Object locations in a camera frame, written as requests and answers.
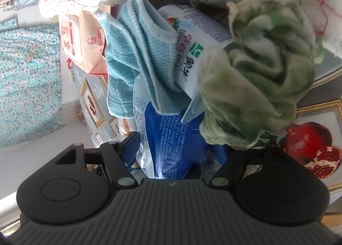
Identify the green tie-dyed cloth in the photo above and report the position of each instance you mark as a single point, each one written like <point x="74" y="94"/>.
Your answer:
<point x="253" y="87"/>

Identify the gold framed gift box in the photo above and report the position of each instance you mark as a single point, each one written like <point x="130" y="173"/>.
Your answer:
<point x="92" y="103"/>

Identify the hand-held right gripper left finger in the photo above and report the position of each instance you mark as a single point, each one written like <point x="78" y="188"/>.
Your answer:
<point x="131" y="146"/>

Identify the peach wet wipes pack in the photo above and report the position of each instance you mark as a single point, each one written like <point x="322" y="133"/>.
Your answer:
<point x="80" y="39"/>

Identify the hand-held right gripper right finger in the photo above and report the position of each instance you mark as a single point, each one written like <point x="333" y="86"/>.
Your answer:
<point x="229" y="164"/>

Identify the blue printed plastic packet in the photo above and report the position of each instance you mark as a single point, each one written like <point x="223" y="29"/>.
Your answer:
<point x="171" y="138"/>

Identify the pomegranate print gift box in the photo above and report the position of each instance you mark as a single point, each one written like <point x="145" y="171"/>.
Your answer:
<point x="307" y="138"/>

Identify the teal floral cloth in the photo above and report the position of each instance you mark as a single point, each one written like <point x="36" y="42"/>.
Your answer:
<point x="26" y="73"/>

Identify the white milk pouch green logo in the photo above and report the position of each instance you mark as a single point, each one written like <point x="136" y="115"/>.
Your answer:
<point x="195" y="33"/>

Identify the teal towel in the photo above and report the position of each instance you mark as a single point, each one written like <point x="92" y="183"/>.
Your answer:
<point x="125" y="60"/>

